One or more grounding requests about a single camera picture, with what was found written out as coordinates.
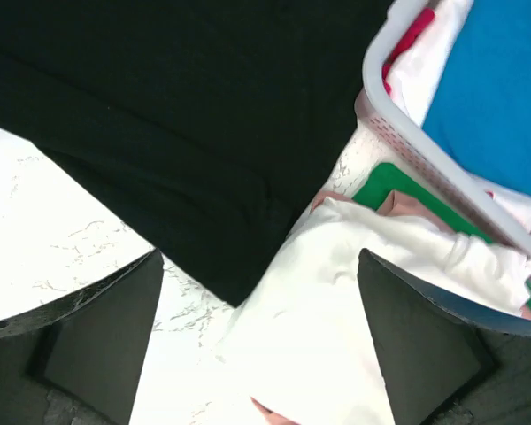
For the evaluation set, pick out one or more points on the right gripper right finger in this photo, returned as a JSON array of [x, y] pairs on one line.
[[444, 359]]

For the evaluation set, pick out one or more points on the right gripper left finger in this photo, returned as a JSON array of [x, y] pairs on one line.
[[78, 359]]

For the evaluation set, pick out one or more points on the black t shirt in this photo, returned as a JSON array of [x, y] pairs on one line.
[[207, 126]]

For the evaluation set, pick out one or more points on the white crumpled t shirt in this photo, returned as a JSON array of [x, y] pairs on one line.
[[300, 345]]

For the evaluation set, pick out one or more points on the pink t shirt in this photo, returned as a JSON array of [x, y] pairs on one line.
[[388, 316]]

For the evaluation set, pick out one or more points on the green t shirt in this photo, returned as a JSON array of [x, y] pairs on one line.
[[402, 190]]

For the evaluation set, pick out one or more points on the white laundry basket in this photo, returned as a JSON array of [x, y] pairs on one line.
[[420, 152]]

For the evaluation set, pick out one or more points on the blue folded t shirt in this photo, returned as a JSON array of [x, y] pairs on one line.
[[481, 113]]

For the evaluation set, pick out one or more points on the white garment in basket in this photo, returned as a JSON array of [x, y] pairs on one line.
[[414, 79]]

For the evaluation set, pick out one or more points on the red garment in basket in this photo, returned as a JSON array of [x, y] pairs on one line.
[[425, 18]]

